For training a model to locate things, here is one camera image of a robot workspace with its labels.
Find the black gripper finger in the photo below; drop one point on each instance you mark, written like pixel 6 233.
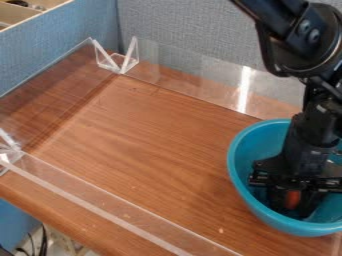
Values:
pixel 308 202
pixel 275 196

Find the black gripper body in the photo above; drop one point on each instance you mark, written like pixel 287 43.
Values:
pixel 300 167

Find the brown white plush mushroom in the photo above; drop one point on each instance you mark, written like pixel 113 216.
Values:
pixel 291 199

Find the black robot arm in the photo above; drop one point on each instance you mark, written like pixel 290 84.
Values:
pixel 299 36

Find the blue plastic bowl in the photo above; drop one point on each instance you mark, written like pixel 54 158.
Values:
pixel 256 142

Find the clear acrylic back barrier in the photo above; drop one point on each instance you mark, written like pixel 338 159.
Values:
pixel 232 86

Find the clear acrylic barrier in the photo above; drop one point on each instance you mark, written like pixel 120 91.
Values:
pixel 151 227
pixel 36 108
pixel 232 86

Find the clear acrylic front barrier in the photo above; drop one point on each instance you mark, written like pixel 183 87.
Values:
pixel 151 227

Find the clear acrylic left barrier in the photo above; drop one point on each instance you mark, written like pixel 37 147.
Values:
pixel 36 108

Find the wooden shelf box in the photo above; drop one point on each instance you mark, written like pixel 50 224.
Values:
pixel 18 11

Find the clear acrylic corner bracket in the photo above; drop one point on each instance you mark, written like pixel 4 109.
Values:
pixel 115 62

